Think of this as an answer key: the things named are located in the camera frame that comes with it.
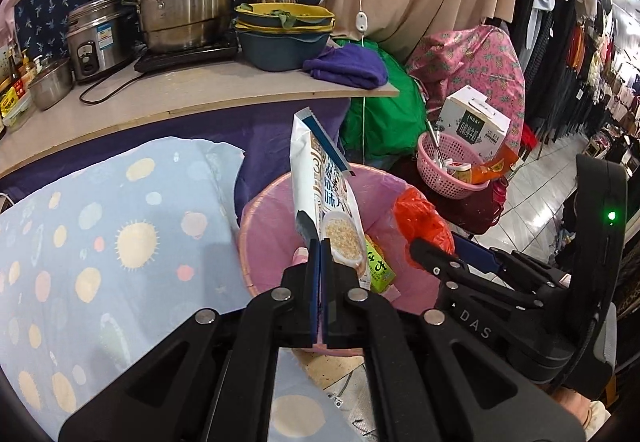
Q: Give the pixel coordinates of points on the steel rice cooker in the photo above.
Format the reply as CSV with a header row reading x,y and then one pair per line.
x,y
97,41

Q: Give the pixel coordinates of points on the dark red cloth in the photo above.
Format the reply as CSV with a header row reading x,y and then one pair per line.
x,y
465,214

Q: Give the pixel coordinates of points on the white cardboard carry box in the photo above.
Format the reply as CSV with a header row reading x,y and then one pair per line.
x,y
475,126

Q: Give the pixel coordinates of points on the person's right forearm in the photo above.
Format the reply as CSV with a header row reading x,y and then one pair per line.
x,y
590,414

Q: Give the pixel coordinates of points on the tall dark sauce bottle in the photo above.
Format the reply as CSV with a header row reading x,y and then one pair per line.
x,y
13,64

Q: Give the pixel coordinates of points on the yellow seasoning packet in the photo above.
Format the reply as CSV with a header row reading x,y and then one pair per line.
x,y
9,101

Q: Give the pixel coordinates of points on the black induction cooker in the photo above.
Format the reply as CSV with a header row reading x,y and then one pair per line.
x,y
185,56

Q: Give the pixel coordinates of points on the pink plastic basket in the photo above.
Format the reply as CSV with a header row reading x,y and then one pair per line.
x,y
450,184

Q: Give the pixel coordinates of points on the pink pineapple print cloth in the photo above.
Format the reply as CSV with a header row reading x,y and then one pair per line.
x,y
465,56

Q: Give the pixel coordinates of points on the purple cloth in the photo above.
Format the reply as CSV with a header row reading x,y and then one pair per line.
x,y
350,66

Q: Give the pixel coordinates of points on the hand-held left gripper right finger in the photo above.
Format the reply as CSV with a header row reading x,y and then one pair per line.
x,y
327,312

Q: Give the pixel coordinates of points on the clear food container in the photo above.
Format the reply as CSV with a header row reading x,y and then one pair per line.
x,y
17,114

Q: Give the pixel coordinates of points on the small red lidded jar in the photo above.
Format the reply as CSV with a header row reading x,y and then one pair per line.
x,y
460,170

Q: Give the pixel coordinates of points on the orange snack packet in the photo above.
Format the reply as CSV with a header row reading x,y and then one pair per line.
x,y
492,164

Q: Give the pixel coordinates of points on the small steel pot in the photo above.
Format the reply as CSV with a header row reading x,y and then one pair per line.
x,y
50,86

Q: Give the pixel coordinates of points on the dark blue plastic basin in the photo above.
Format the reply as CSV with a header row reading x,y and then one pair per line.
x,y
280,51

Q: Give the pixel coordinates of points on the pink trash bin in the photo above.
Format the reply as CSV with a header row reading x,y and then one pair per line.
x,y
270,232

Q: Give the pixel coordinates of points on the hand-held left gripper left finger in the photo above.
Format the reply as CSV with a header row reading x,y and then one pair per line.
x,y
314,317

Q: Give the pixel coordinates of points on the green plastic bag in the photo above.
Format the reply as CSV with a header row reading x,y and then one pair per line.
x,y
390,121

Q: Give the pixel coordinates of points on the light green packet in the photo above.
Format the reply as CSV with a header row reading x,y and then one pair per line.
x,y
380,267

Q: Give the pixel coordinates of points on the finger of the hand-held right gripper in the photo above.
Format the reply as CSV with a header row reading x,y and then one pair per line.
x,y
475,307
480,254

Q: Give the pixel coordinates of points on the blue dotted tablecloth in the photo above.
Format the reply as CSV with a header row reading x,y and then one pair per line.
x,y
100,247

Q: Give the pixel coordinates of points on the orange plastic bag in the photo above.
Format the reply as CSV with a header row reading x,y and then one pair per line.
x,y
420,222

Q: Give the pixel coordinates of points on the yellow rimmed basin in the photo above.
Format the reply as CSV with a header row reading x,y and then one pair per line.
x,y
300,19

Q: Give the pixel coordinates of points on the white snack packet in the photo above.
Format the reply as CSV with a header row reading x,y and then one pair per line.
x,y
320,171

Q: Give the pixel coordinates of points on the metal tongs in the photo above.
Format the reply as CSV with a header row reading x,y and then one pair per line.
x,y
436,144

